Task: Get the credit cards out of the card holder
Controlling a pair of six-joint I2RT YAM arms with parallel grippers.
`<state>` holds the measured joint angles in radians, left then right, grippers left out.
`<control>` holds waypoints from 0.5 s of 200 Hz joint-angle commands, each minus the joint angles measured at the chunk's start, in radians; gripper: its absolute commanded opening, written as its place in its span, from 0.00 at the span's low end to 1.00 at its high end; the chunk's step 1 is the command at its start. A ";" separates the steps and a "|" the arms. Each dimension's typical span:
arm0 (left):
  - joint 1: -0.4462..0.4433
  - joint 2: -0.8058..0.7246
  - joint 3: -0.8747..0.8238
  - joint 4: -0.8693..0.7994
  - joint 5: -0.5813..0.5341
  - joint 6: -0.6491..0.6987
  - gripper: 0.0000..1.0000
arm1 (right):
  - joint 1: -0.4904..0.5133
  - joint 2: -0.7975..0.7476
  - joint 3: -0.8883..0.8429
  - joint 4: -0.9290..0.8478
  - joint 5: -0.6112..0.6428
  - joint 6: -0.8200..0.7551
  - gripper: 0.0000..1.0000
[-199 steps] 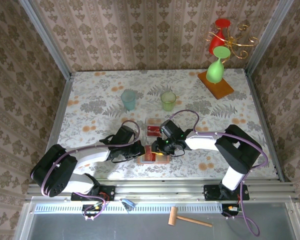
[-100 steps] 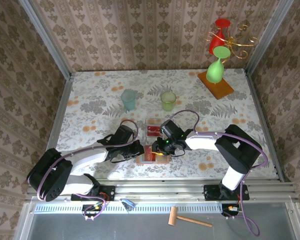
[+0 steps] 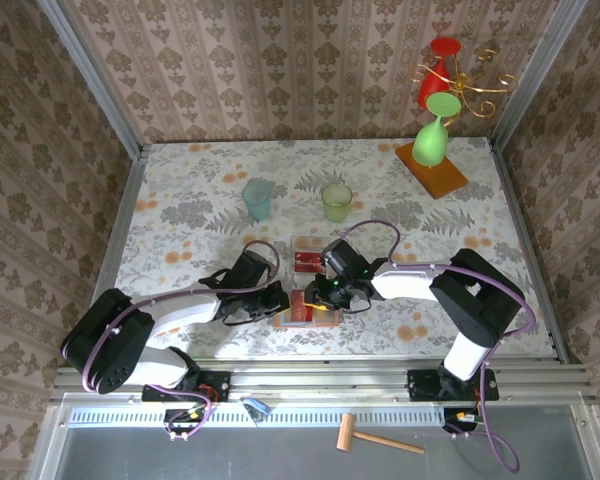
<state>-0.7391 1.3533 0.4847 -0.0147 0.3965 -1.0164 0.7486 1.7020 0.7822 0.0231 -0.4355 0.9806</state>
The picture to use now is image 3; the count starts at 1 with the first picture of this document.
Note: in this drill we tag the red VIP card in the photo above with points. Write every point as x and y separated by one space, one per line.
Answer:
300 312
310 261

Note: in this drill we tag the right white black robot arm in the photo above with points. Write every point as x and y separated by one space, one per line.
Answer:
480 300

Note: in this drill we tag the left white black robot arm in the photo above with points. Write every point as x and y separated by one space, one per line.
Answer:
110 340

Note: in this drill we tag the clear plastic card tray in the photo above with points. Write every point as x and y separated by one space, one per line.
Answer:
310 242

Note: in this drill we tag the green glass tumbler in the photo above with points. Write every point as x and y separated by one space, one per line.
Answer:
337 202

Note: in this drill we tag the small blue tape piece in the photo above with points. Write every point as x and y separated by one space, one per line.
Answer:
259 406

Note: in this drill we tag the teal glass tumbler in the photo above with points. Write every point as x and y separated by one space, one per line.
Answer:
257 200

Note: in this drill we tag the wooden mallet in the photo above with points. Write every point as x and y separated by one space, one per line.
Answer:
347 432

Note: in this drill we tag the floral print tablecloth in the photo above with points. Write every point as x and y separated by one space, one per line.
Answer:
205 175

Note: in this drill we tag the wooden base gold glass rack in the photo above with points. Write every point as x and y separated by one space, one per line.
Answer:
440 175

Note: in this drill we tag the green wine glass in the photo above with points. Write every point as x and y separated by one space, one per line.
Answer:
429 142

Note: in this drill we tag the red wine glass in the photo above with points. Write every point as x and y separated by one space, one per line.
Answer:
432 82

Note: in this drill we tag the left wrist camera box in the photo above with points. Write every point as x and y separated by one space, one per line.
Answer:
250 267

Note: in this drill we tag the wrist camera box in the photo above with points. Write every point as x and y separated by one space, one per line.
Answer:
250 267
341 256

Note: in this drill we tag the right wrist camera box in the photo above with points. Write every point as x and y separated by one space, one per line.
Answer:
341 256

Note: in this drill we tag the aluminium profile frame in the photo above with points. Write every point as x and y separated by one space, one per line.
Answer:
330 374

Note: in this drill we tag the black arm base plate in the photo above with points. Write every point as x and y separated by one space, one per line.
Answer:
422 387
220 382

